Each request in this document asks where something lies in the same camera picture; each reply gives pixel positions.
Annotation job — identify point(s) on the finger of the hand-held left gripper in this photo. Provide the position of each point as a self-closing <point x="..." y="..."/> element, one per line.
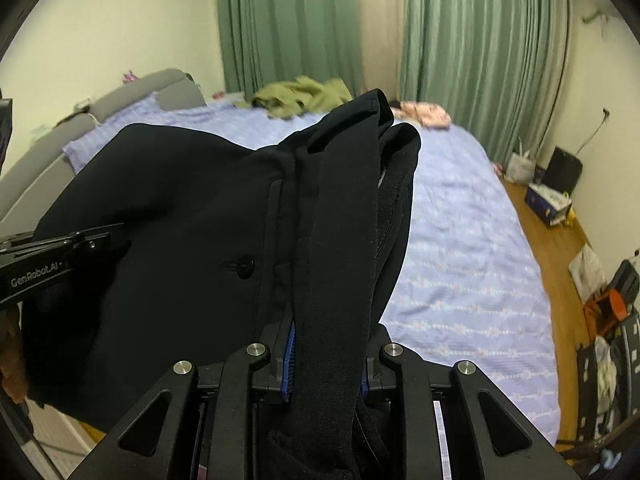
<point x="75" y="242"/>

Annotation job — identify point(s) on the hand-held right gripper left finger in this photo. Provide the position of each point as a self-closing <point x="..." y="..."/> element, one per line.
<point x="289" y="360"/>

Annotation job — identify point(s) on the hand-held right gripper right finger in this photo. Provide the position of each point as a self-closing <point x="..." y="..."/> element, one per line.
<point x="376" y="365"/>

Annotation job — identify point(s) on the black pants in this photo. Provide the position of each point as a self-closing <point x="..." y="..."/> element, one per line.
<point x="175" y="210"/>

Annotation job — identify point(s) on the person's left hand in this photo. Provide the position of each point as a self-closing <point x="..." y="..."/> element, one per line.
<point x="11" y="350"/>

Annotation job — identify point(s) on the bed with purple sheet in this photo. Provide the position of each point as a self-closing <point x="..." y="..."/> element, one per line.
<point x="465" y="260"/>

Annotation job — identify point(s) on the grey bed headboard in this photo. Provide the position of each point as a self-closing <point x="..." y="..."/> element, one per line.
<point x="150" y="90"/>

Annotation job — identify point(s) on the small pink headboard item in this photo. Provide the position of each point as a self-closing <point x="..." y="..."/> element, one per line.
<point x="130" y="77"/>

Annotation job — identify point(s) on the white paper bag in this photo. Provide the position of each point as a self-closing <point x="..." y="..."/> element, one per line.
<point x="587" y="272"/>

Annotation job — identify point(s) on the blue cardboard box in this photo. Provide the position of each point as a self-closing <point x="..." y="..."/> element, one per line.
<point x="547" y="205"/>

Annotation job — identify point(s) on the orange object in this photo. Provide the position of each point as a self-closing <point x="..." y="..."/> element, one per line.
<point x="607" y="307"/>

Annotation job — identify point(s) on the black storage rack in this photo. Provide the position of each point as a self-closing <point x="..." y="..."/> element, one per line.
<point x="615" y="375"/>

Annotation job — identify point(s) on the white plastic bag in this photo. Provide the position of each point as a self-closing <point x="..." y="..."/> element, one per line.
<point x="520" y="165"/>

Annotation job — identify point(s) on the pink garment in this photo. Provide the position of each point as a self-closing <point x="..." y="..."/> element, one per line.
<point x="427" y="114"/>

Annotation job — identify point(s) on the olive green garment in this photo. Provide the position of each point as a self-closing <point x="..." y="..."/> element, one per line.
<point x="300" y="95"/>

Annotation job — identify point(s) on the black box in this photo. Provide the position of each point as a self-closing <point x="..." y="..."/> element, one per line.
<point x="565" y="170"/>

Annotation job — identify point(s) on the green curtain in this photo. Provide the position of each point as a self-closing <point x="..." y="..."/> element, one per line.
<point x="285" y="25"/>
<point x="480" y="50"/>

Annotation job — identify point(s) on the beige sheer curtain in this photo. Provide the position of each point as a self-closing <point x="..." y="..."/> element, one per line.
<point x="380" y="25"/>

